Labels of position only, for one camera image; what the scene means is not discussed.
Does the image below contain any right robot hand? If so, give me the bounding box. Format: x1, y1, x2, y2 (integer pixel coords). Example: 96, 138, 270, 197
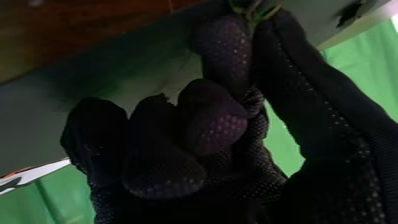
59, 8, 398, 224

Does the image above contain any green sprig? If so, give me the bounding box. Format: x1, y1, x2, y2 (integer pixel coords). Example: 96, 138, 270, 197
228, 0, 284, 24

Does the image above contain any white sheet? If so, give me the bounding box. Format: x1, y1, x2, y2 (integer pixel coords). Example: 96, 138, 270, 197
0, 0, 398, 196

